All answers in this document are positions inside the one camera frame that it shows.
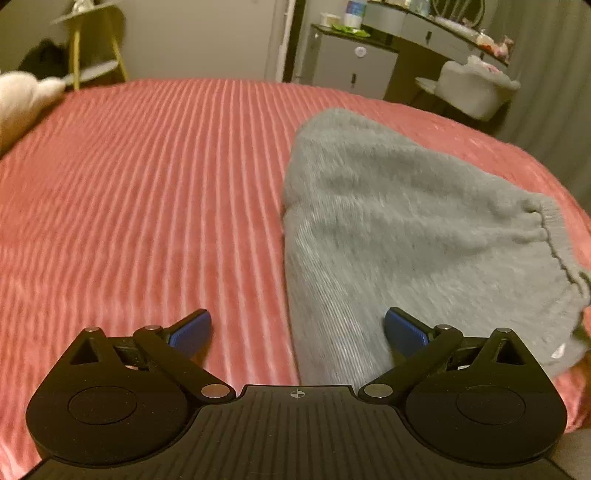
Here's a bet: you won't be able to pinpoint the grey dressing table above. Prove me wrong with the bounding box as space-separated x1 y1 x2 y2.
373 0 509 102

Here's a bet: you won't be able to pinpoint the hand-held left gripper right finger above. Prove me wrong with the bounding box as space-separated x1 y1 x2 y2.
362 308 532 400

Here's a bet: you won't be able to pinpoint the pink ribbed blanket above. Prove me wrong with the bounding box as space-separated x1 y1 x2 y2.
0 78 591 472

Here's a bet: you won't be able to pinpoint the grey pants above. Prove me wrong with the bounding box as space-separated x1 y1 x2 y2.
281 108 591 387

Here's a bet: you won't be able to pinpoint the pale shell-back chair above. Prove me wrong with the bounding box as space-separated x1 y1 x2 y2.
414 55 522 123

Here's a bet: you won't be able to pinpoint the pale pink plush toy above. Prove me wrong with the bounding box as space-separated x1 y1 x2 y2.
0 71 66 155

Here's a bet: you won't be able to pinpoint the grey curtain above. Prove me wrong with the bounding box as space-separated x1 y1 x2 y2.
485 0 591 204

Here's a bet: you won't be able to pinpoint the grey nightstand cabinet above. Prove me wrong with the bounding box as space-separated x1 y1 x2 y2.
294 23 400 101

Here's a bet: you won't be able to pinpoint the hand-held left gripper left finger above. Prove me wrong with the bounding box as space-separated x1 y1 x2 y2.
67 309 234 402

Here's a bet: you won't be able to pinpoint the small pink plush toy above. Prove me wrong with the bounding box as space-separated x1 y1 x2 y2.
493 34 515 62

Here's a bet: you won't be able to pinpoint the clothes on chair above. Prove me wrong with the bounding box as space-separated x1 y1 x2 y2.
466 55 506 77

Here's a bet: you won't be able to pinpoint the blue and white box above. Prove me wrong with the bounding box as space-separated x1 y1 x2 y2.
344 0 369 29

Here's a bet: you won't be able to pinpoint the round mirror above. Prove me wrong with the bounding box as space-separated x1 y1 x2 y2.
430 0 486 25

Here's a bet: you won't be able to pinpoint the yellow two-tier side table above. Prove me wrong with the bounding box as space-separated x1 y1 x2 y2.
50 0 129 90

